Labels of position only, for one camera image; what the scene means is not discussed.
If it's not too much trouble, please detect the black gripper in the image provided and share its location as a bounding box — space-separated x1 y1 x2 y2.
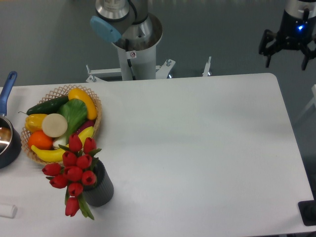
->
259 0 316 71

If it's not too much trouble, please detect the red tulip bouquet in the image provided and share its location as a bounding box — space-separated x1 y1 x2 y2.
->
42 134 101 220

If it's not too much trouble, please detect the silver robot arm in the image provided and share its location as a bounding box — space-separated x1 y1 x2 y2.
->
90 0 316 70

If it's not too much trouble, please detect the dark grey ribbed vase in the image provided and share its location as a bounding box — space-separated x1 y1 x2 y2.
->
83 160 114 207

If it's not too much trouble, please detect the black device at table edge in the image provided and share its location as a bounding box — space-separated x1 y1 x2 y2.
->
298 200 316 226

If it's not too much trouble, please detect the purple eggplant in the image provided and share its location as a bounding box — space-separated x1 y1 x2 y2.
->
75 120 95 134

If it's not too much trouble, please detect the green leafy bok choy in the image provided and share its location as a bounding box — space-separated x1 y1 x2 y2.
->
53 99 87 149

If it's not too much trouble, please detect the woven wicker basket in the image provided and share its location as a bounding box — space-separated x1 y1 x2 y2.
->
21 84 102 165

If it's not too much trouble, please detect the green cucumber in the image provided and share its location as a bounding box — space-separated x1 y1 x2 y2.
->
19 96 69 116

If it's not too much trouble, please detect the beige round disc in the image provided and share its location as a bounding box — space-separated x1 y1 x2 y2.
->
42 114 68 138

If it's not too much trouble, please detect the yellow banana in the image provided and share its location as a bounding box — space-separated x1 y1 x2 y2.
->
31 126 94 163

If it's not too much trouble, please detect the yellow bell pepper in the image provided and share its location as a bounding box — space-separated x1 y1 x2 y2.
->
25 114 47 133

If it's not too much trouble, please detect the orange fruit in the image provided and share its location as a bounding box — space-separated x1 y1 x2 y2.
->
28 131 53 150

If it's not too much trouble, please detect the white cylinder object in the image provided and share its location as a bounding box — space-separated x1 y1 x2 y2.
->
0 203 18 219

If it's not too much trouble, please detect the white frame at right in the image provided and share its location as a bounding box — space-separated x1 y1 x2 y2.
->
293 84 316 127

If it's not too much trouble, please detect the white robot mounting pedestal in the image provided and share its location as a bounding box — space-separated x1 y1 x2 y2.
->
85 37 212 83

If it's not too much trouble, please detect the blue handled saucepan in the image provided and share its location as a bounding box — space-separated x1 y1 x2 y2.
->
0 71 21 169

